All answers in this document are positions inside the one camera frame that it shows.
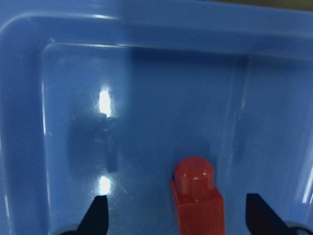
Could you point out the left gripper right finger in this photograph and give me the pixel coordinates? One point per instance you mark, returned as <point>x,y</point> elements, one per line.
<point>261,219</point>

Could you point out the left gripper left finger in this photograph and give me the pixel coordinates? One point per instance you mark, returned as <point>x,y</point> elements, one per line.
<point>96,219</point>

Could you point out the red block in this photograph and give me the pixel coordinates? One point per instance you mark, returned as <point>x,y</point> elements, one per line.
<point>197,203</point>

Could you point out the blue plastic tray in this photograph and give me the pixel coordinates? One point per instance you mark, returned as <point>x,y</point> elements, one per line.
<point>107,96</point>

